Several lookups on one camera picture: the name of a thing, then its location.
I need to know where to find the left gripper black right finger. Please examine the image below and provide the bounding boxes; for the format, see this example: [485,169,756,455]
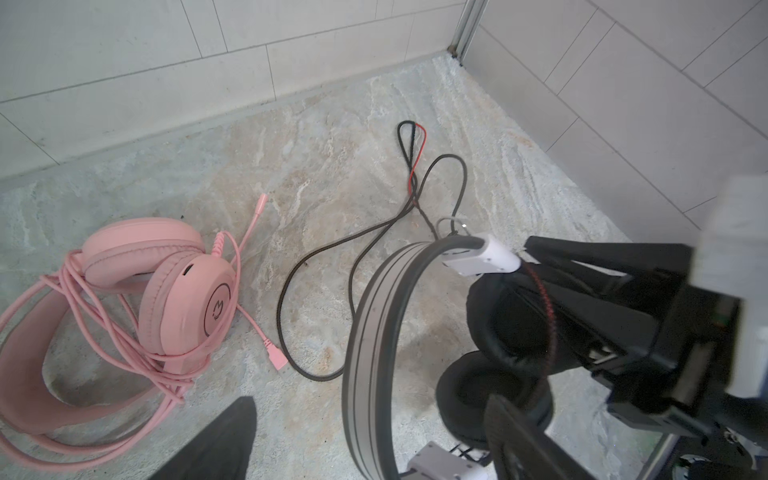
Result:
[484,395,594,480]

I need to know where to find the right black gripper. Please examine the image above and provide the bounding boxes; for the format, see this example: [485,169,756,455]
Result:
[515,236,744,438]

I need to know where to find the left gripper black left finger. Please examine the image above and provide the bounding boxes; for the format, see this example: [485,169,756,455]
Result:
[150,396,257,480]

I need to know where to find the pink cat-ear headphones with cable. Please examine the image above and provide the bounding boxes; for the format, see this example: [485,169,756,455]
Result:
[0,193,290,472]

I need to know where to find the white black headphones with cable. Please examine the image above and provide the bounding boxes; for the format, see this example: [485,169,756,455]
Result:
[276,120,557,479]

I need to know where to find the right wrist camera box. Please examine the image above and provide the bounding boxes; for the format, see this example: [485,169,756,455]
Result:
[689,174,767,398]

